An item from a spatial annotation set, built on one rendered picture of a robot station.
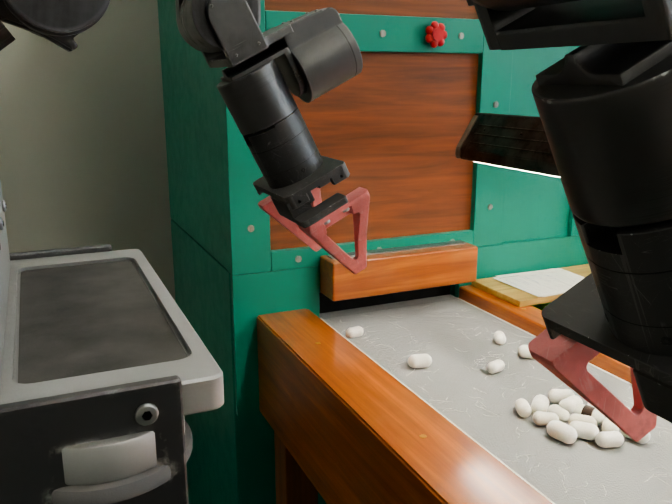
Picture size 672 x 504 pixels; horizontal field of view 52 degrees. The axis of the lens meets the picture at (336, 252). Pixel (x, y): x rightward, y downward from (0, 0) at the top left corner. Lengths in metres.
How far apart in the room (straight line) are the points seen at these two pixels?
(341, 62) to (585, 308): 0.39
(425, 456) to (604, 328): 0.51
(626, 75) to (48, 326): 0.30
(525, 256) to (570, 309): 1.16
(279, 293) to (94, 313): 0.83
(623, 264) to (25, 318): 0.30
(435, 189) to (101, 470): 1.09
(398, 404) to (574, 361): 0.57
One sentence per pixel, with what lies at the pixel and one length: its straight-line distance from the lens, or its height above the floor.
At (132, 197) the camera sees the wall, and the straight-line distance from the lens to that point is 1.94.
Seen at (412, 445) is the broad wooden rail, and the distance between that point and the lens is 0.80.
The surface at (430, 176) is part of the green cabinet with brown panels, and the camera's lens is 1.31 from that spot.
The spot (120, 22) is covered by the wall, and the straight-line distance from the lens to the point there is 1.92.
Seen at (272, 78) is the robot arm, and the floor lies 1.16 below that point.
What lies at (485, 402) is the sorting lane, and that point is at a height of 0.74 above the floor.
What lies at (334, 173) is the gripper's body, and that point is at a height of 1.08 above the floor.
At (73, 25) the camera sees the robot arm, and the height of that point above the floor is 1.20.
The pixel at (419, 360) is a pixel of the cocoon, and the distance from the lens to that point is 1.04.
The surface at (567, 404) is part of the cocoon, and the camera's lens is 0.95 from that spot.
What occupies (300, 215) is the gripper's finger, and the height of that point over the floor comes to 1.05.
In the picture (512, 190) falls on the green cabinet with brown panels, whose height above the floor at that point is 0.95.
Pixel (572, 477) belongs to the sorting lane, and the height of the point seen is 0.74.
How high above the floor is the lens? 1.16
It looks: 14 degrees down
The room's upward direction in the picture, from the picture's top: straight up
